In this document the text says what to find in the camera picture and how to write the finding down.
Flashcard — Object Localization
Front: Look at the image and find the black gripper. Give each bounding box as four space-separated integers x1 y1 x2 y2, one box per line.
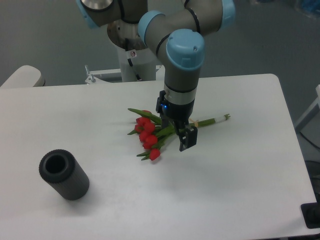
155 90 198 152

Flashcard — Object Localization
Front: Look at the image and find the red tulip bouquet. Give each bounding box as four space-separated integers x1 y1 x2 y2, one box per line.
126 107 231 162

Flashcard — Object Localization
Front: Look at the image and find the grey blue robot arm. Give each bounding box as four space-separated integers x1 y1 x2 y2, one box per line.
77 0 236 151

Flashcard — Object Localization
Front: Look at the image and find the dark grey ribbed vase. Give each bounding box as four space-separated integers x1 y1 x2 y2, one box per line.
38 149 90 201

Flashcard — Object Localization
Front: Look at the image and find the black table corner device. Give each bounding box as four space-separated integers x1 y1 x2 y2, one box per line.
300 202 320 229

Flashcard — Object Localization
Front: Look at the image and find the beige chair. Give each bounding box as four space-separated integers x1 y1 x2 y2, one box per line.
0 65 46 89

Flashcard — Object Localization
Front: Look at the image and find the blue object top right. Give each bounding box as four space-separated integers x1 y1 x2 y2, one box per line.
295 0 320 18

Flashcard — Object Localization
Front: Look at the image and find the black cable on pedestal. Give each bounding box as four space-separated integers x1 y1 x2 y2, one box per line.
127 57 143 82

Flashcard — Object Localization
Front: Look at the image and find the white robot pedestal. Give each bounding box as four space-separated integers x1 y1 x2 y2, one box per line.
107 20 157 83

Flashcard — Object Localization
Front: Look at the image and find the white metal base frame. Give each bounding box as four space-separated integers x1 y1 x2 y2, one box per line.
84 65 165 85

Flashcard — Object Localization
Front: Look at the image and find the white furniture frame right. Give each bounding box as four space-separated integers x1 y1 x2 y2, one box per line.
294 84 320 148

